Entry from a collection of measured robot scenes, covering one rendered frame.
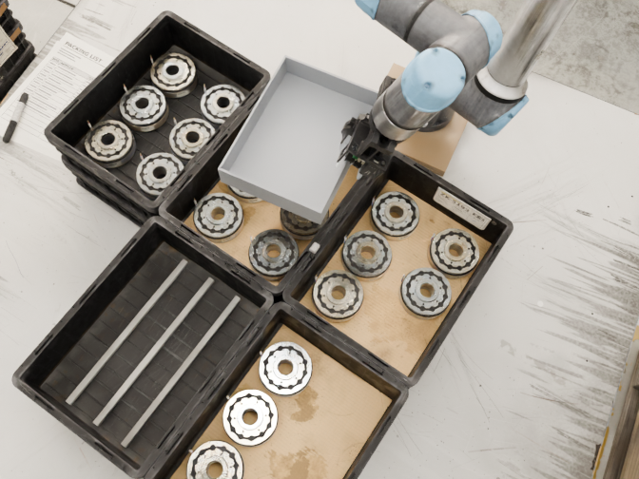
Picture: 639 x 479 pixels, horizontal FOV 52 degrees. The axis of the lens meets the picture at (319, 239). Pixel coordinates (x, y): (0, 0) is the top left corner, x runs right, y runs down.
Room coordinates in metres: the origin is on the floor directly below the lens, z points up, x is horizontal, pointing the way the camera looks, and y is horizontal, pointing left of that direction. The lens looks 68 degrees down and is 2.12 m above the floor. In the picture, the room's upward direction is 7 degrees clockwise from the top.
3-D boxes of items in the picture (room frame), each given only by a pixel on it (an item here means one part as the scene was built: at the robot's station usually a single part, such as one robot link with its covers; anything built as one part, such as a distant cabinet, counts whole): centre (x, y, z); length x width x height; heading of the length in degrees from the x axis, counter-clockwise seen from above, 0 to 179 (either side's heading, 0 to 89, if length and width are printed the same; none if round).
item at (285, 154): (0.61, 0.06, 1.07); 0.27 x 0.20 x 0.05; 162
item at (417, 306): (0.42, -0.23, 0.86); 0.10 x 0.10 x 0.01
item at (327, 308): (0.39, -0.05, 0.86); 0.10 x 0.10 x 0.01
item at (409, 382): (0.45, -0.16, 0.92); 0.40 x 0.30 x 0.02; 152
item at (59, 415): (0.24, 0.29, 0.92); 0.40 x 0.30 x 0.02; 152
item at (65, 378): (0.24, 0.29, 0.87); 0.40 x 0.30 x 0.11; 152
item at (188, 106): (0.73, 0.37, 0.87); 0.40 x 0.30 x 0.11; 152
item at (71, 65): (0.86, 0.68, 0.70); 0.33 x 0.23 x 0.01; 162
